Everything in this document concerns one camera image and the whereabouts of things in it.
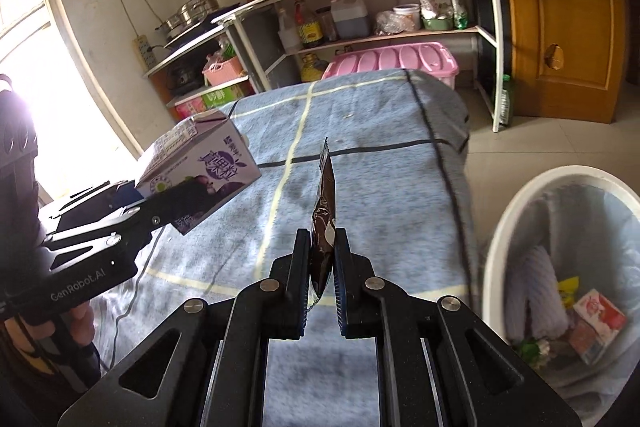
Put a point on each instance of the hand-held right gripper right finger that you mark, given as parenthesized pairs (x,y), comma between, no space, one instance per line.
(342,282)

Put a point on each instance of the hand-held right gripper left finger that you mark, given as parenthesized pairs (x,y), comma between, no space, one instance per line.
(302,277)

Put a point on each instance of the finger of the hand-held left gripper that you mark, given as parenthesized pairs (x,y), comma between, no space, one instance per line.
(115,194)
(180,202)

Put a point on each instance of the purple milk carton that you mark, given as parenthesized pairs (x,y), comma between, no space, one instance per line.
(210,162)

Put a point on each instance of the brown snack wrapper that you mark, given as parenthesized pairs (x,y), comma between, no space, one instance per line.
(325,217)

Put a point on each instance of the white trash bin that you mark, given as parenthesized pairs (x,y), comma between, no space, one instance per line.
(500,227)

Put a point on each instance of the white foam fruit net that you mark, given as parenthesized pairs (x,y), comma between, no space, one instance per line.
(535,292)

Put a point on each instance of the green snack bag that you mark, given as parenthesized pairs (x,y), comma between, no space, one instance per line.
(532,348)

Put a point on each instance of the yellow snack packet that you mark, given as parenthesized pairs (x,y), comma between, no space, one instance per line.
(567,292)

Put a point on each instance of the red strawberry milk carton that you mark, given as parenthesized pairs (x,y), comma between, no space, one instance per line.
(597,317)

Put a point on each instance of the person's left hand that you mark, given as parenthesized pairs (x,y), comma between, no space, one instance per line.
(80,324)

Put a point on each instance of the red cardboard box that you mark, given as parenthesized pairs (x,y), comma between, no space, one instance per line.
(192,109)

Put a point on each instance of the blue checked tablecloth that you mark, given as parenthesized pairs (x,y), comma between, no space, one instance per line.
(360,187)

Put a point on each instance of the person's dark jacket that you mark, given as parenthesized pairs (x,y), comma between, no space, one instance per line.
(17,147)

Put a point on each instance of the green cardboard box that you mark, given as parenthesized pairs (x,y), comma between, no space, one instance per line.
(225,97)

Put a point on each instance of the small black appliance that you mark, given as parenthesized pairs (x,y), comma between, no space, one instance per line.
(182,79)

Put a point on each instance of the pink woven basket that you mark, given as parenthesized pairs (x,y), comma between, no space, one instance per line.
(225,72)

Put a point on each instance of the white power strip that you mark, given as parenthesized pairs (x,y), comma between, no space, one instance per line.
(142,52)

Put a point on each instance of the low white shelf unit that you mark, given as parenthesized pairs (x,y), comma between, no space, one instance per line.
(185,52)

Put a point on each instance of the black induction cooker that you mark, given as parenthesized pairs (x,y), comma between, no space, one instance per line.
(200,36)

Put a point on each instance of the yellow cooking oil bottle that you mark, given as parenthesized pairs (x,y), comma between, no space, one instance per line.
(314,68)

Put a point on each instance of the steel steamer pot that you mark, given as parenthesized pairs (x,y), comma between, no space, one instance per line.
(192,12)

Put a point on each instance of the white plastic bottle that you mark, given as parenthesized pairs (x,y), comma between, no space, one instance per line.
(288,34)

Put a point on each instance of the red-capped sauce bottle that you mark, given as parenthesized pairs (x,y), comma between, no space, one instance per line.
(309,27)

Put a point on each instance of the pink storage box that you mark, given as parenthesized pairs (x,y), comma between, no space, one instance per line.
(390,59)

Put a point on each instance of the dark glass jar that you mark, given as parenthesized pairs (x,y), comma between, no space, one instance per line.
(328,27)

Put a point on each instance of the green glass bottle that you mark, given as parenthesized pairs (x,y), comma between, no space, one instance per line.
(506,104)

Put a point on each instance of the plastic jug dark liquid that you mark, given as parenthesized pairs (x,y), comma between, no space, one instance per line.
(350,19)

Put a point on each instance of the clear bin liner bag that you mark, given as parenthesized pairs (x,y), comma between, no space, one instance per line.
(590,232)

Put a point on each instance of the crumpled plastic bag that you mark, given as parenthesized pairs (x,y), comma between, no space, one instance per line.
(390,24)

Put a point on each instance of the white plastic tub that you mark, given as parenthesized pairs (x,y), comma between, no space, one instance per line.
(407,17)

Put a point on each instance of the green bowl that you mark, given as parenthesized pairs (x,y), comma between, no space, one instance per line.
(439,24)

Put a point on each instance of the wooden door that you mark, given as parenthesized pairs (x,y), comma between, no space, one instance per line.
(565,7)

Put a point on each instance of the white window frame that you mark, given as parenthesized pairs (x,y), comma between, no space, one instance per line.
(75,57)

